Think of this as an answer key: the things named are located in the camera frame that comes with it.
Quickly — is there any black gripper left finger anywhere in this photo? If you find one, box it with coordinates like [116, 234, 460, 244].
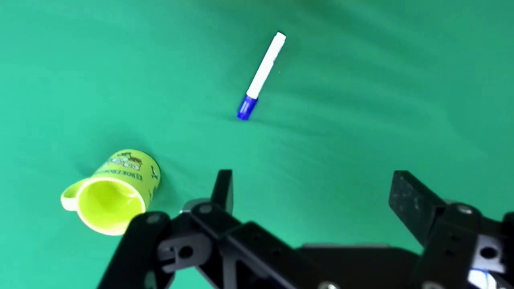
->
[96, 168, 295, 289]

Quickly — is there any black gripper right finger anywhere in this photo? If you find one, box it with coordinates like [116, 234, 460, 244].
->
[386, 168, 514, 289]

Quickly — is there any white marker with blue cap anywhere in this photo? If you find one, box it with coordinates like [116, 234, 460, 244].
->
[235, 30, 287, 122]

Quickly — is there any yellow-green printed mug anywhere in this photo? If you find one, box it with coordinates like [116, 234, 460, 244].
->
[59, 148, 163, 237]

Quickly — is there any green tablecloth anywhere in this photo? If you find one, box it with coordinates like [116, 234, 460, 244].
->
[0, 0, 514, 289]

